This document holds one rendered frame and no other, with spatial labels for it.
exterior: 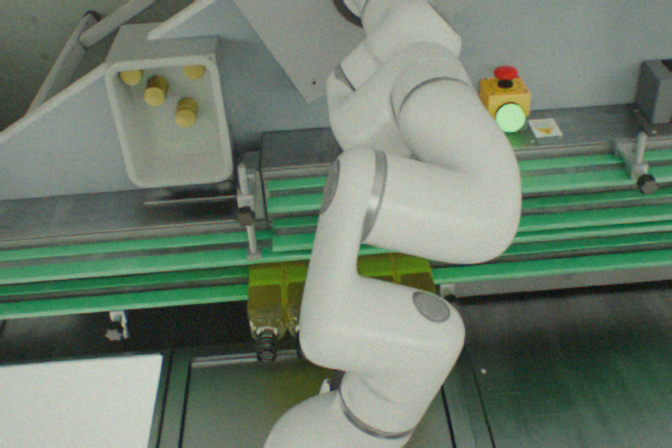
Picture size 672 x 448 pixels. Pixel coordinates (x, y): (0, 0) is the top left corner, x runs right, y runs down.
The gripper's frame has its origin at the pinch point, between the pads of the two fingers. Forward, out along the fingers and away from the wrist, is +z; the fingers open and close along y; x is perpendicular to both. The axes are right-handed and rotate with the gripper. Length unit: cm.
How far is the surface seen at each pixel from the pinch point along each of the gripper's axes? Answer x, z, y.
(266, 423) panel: 13.5, -0.6, -12.5
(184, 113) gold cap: 31.5, 30.1, 23.4
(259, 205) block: 19.5, 25.9, 9.2
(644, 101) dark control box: -42, 52, 17
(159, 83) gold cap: 35, 31, 28
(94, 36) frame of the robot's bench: 75, 82, 14
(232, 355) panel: 22.9, 12.0, -11.9
